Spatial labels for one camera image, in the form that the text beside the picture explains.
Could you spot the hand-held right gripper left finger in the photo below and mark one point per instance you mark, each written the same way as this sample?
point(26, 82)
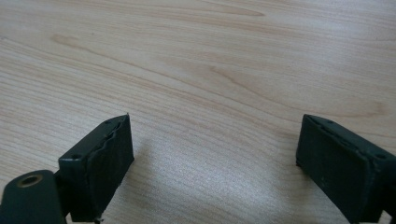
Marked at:
point(99, 169)

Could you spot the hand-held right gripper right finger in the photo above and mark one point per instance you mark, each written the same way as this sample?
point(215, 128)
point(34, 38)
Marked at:
point(341, 169)

